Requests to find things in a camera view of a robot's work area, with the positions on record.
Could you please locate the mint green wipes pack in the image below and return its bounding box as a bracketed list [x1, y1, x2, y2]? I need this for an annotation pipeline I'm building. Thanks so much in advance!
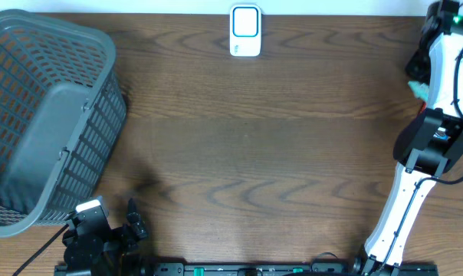
[408, 80, 429, 102]

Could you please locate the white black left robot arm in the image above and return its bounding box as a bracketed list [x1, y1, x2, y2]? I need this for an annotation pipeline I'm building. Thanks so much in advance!
[56, 196, 153, 275]

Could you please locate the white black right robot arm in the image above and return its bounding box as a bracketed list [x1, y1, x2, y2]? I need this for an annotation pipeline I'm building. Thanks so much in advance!
[351, 0, 463, 275]

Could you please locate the grey plastic mesh basket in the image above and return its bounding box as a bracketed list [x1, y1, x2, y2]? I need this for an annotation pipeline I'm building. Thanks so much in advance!
[0, 10, 126, 238]

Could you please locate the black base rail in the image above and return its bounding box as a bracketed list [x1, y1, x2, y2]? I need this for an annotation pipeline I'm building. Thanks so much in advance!
[54, 262, 439, 276]

